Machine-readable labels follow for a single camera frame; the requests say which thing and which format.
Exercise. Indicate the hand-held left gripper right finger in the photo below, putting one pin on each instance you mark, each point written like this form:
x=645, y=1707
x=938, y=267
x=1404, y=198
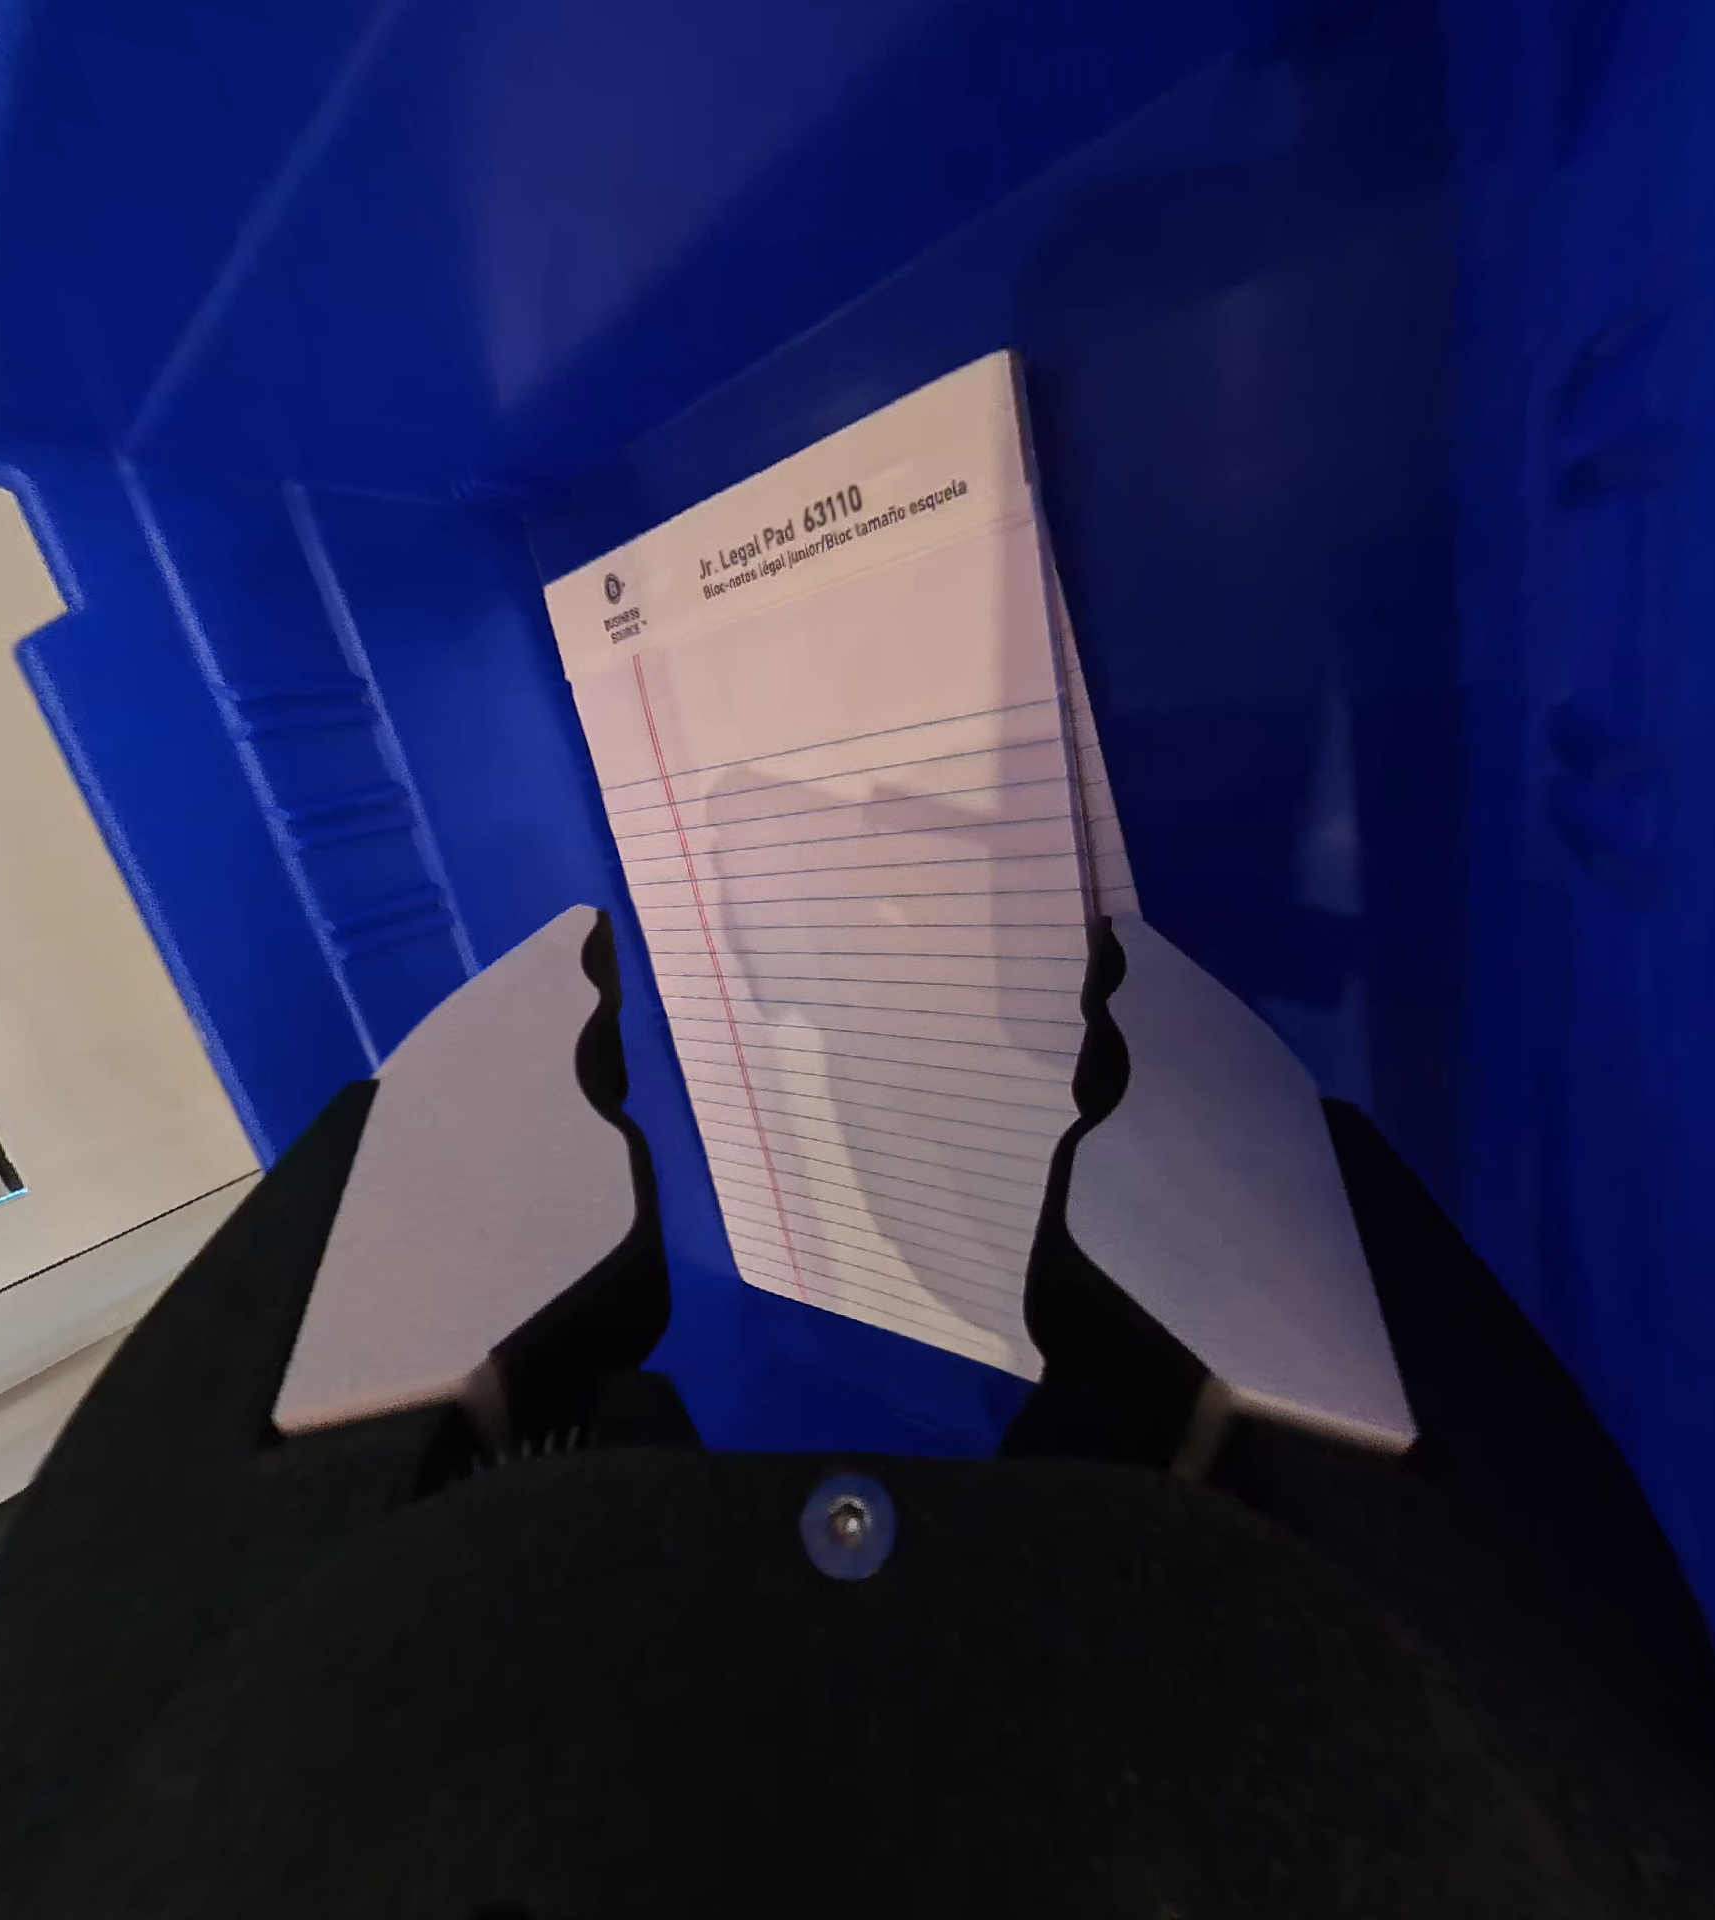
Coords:
x=1232, y=1214

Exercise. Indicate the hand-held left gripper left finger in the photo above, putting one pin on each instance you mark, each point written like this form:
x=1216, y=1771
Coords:
x=467, y=1201

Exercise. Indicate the handwritten lined paper sheet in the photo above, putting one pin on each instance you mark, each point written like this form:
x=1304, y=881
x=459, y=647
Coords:
x=1104, y=811

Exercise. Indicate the white lined legal notepad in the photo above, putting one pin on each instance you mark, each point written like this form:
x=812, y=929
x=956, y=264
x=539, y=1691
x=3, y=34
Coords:
x=828, y=825

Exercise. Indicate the blue plastic bin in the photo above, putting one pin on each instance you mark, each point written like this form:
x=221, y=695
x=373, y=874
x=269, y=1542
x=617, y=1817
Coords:
x=1398, y=450

